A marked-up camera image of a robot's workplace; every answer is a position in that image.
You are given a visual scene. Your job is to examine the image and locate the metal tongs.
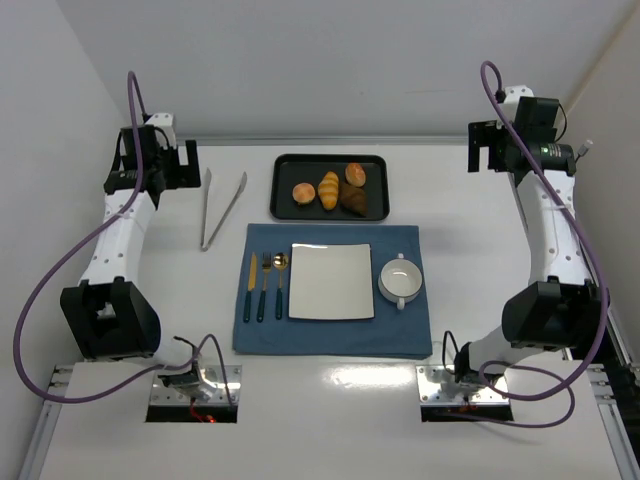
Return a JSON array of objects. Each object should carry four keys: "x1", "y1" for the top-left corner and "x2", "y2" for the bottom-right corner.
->
[{"x1": 199, "y1": 168, "x2": 248, "y2": 252}]

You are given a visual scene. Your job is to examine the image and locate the round orange bun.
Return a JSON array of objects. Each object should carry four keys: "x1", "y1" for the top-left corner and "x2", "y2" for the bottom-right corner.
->
[{"x1": 292, "y1": 183, "x2": 316, "y2": 205}]

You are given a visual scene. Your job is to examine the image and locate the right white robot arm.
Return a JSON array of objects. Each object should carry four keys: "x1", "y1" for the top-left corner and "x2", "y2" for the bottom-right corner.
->
[{"x1": 454, "y1": 86, "x2": 601, "y2": 384}]

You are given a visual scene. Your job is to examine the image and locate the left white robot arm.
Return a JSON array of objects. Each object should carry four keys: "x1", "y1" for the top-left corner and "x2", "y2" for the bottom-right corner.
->
[{"x1": 60, "y1": 114, "x2": 201, "y2": 385}]

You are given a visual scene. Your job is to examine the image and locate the yellow striped bread loaf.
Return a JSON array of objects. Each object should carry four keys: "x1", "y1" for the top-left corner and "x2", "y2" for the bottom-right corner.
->
[{"x1": 317, "y1": 171, "x2": 340, "y2": 211}]

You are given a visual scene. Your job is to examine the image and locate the round bun top right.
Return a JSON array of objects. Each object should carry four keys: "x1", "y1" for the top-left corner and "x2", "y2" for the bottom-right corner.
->
[{"x1": 344, "y1": 162, "x2": 367, "y2": 188}]

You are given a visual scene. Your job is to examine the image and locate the brown chocolate croissant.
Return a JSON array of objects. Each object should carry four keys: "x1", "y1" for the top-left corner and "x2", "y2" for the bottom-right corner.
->
[{"x1": 339, "y1": 183, "x2": 368, "y2": 217}]

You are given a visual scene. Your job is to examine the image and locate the black rectangular tray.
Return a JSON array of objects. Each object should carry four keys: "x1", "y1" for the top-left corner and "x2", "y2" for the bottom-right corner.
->
[{"x1": 270, "y1": 154, "x2": 390, "y2": 222}]

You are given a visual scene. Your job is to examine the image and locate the blue cloth placemat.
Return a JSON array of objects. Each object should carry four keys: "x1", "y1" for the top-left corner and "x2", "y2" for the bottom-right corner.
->
[{"x1": 232, "y1": 224, "x2": 432, "y2": 359}]

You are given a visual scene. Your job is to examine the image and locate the white square plate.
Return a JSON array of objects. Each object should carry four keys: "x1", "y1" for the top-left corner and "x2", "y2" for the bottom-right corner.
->
[{"x1": 288, "y1": 243, "x2": 374, "y2": 321}]

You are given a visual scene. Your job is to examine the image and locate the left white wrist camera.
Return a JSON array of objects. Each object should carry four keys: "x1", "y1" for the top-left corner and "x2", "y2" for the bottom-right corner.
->
[{"x1": 145, "y1": 113, "x2": 177, "y2": 149}]

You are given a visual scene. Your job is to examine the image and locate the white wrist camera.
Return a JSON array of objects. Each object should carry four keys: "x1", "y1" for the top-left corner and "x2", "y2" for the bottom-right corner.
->
[
  {"x1": 495, "y1": 85, "x2": 534, "y2": 121},
  {"x1": 145, "y1": 113, "x2": 177, "y2": 149}
]

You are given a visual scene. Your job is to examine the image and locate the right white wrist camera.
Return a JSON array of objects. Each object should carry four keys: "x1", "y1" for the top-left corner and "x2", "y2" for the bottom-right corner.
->
[{"x1": 495, "y1": 85, "x2": 534, "y2": 121}]

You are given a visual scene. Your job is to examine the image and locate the black usb cable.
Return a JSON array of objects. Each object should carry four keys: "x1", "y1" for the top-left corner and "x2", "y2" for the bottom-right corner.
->
[{"x1": 554, "y1": 99, "x2": 595, "y2": 161}]

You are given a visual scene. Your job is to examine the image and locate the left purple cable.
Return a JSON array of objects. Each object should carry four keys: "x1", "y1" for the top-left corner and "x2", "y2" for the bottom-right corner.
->
[{"x1": 13, "y1": 70, "x2": 236, "y2": 409}]

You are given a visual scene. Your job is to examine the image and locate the purple cable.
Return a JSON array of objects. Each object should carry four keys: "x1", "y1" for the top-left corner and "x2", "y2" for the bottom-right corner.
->
[
  {"x1": 13, "y1": 70, "x2": 236, "y2": 409},
  {"x1": 472, "y1": 60, "x2": 611, "y2": 429}
]

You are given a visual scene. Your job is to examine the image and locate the gold knife green handle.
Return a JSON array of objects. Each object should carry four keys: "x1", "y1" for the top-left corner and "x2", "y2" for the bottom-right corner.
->
[{"x1": 243, "y1": 253, "x2": 257, "y2": 323}]

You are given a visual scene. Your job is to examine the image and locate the gold fork green handle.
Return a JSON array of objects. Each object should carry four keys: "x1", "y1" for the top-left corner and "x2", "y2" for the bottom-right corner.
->
[{"x1": 256, "y1": 252, "x2": 272, "y2": 323}]

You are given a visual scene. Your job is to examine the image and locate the gold spoon green handle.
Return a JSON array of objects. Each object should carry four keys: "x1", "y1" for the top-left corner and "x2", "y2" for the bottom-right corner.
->
[{"x1": 273, "y1": 252, "x2": 289, "y2": 320}]

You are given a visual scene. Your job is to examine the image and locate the white two-handled soup bowl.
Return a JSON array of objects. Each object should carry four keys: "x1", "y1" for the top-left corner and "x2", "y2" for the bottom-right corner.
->
[{"x1": 378, "y1": 253, "x2": 423, "y2": 311}]

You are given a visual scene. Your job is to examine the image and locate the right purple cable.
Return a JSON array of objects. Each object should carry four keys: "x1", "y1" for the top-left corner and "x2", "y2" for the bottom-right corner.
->
[{"x1": 472, "y1": 60, "x2": 611, "y2": 429}]

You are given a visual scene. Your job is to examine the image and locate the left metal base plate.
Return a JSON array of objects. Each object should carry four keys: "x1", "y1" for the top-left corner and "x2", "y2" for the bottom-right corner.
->
[{"x1": 149, "y1": 365, "x2": 242, "y2": 407}]

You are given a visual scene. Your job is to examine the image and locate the metal base plate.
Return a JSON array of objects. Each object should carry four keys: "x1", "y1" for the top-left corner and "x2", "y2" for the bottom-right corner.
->
[
  {"x1": 415, "y1": 365, "x2": 510, "y2": 408},
  {"x1": 149, "y1": 365, "x2": 242, "y2": 407}
]

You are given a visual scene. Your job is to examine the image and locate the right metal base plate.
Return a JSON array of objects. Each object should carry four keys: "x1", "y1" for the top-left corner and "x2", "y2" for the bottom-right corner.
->
[{"x1": 415, "y1": 365, "x2": 510, "y2": 408}]

